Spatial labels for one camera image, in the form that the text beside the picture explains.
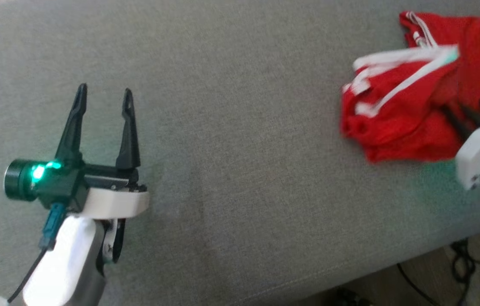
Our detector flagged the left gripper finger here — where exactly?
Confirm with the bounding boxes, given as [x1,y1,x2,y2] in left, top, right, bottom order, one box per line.
[55,83,88,166]
[115,88,141,170]

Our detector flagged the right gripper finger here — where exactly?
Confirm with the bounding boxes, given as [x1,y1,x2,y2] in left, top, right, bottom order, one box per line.
[442,105,474,143]
[461,103,480,128]

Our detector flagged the red shorts with white stripe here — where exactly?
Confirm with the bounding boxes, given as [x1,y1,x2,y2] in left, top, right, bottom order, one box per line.
[340,45,480,164]

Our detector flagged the teal connector camera cable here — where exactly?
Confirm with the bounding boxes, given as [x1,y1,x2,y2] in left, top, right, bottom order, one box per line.
[8,203,68,303]

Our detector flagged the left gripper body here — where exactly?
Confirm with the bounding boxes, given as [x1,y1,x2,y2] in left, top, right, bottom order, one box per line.
[36,159,150,219]

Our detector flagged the grey sofa chaise cushion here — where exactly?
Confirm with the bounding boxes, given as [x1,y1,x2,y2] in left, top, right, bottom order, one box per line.
[0,0,480,306]

